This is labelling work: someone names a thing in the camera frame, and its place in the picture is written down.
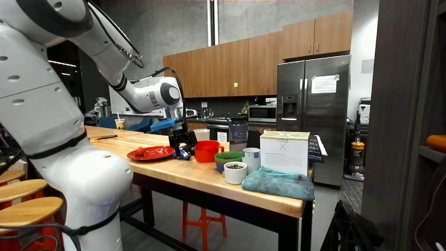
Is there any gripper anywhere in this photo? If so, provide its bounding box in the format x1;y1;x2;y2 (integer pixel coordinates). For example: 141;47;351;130
169;126;198;158

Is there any red plastic mug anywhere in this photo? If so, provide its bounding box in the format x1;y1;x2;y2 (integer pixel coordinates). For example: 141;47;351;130
194;140;225;163

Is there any red plate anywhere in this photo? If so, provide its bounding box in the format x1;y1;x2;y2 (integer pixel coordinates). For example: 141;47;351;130
127;145;175;161

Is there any dishwasher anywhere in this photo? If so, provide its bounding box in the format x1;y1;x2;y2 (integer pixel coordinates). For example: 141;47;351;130
206;123;231;143

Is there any row of blue chairs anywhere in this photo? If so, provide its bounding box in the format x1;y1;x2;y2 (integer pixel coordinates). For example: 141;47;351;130
97;115;161;135

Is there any green bowl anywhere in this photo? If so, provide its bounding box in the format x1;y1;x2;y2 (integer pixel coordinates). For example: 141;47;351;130
214;151;243;165

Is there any white ramekin with dark contents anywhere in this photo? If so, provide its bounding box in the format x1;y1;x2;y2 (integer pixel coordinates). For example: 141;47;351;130
223;161;248;185

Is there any white and blue mug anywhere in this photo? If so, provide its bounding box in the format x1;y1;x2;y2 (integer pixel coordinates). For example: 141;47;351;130
241;147;261;175

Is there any black and orange marker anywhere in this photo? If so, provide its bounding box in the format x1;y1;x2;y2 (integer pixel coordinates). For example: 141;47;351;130
89;134;118;142

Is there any orange metal stool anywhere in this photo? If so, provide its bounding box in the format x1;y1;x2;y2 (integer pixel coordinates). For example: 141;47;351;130
182;201;228;251

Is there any microwave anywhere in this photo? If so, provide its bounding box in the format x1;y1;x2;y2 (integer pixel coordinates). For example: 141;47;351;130
248;105;277;123

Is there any coffee machine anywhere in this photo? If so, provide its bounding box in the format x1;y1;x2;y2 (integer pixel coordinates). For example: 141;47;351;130
93;97;112;119

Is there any white cardboard box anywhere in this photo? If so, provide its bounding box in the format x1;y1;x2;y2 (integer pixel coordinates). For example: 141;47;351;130
260;131;311;176

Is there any teal towel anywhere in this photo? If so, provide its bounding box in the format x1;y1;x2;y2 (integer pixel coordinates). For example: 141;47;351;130
241;166;316;201

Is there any stainless steel refrigerator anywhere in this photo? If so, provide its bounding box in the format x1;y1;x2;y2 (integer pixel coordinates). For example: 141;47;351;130
277;55;351;187

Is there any paper sheet on refrigerator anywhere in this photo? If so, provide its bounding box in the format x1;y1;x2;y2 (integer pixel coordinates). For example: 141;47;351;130
311;74;340;94

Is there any row of wooden stools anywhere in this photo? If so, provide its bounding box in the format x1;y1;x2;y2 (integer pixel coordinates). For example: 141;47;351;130
0;169;65;251

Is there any upright vacuum cleaner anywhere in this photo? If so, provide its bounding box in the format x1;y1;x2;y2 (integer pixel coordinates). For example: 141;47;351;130
344;111;366;182

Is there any white printer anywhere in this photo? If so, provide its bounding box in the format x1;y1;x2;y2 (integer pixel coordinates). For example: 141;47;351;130
357;98;371;125

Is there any black bag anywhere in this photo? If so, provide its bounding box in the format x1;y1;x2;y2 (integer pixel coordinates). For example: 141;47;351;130
320;200;384;251

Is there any dark wooden shelf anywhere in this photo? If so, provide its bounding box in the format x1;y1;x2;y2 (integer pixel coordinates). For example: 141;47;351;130
361;0;446;251

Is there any orange object on shelf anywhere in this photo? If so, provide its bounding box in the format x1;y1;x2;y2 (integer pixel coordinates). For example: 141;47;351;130
425;134;446;153

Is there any row of wooden wall cabinets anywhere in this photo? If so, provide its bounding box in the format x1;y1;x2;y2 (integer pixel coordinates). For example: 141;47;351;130
163;10;354;99

